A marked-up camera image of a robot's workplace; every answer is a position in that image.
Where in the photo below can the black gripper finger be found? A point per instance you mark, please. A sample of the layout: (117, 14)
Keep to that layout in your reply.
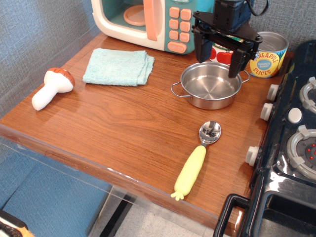
(203, 47)
(239, 61)

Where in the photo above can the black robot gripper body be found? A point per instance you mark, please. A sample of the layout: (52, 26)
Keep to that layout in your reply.
(229, 18)

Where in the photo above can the stainless steel pot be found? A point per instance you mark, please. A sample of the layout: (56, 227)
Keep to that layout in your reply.
(208, 86)

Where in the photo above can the tomato sauce can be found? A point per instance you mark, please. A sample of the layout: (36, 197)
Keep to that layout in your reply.
(221, 54)

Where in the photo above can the pineapple slices can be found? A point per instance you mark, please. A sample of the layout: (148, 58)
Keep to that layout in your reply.
(270, 57)

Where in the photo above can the teal toy microwave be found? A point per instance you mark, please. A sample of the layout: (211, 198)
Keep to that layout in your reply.
(164, 25)

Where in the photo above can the grey stove knob top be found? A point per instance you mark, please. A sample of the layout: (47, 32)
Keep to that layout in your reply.
(272, 93)

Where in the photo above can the grey stove knob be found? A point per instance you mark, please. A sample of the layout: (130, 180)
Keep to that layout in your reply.
(272, 93)
(266, 111)
(251, 155)

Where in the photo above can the grey stove knob middle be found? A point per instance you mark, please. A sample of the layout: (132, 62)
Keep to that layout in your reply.
(266, 111)

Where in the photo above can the light blue folded cloth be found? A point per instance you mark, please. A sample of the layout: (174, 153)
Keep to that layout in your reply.
(118, 67)

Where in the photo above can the grey stove knob bottom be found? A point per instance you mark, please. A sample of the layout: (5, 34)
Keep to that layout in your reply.
(251, 155)

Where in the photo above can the plush mushroom toy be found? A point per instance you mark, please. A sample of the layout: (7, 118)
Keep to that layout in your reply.
(56, 80)

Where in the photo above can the black toy stove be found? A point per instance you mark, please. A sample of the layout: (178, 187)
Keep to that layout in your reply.
(282, 201)

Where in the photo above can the orange object at corner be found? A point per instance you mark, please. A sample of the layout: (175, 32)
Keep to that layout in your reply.
(11, 226)

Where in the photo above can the spoon with yellow handle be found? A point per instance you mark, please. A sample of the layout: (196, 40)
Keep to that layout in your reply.
(208, 133)

